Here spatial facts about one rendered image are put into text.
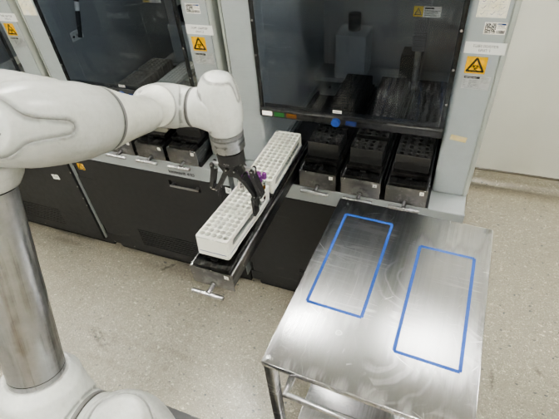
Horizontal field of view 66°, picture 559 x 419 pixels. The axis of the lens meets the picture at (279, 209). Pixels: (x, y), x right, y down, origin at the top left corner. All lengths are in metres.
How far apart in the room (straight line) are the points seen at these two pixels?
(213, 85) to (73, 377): 0.68
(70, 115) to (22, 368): 0.49
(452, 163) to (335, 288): 0.61
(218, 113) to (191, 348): 1.26
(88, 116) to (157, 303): 1.71
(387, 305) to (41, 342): 0.74
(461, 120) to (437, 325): 0.63
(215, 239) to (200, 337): 0.96
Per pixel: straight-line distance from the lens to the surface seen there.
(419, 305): 1.12
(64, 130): 0.59
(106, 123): 0.64
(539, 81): 2.59
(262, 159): 1.48
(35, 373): 0.92
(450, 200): 1.55
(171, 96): 1.10
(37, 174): 2.49
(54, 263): 2.71
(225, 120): 1.08
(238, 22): 1.45
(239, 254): 1.24
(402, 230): 1.28
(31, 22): 2.02
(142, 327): 2.19
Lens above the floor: 1.71
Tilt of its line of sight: 42 degrees down
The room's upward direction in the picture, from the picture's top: 6 degrees counter-clockwise
